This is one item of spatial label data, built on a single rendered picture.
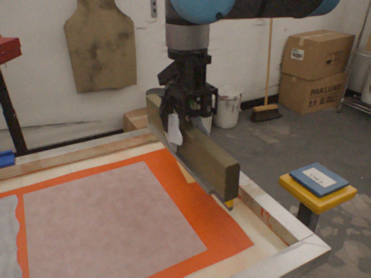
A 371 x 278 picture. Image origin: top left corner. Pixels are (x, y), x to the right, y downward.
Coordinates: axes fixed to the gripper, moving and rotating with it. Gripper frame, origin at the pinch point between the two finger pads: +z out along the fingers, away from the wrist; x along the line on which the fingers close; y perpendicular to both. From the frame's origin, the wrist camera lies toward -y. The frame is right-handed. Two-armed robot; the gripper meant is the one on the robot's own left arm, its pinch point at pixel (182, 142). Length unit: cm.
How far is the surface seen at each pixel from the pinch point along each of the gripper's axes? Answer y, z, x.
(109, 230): 3.2, 13.9, -18.5
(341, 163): -74, 109, 187
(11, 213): -11.1, 13.5, -35.9
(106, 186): -11.1, 13.8, -15.4
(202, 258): 17.9, 14.0, -5.4
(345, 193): 17.6, 14.2, 34.1
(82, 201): -8.4, 13.9, -21.8
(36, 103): -201, 59, -28
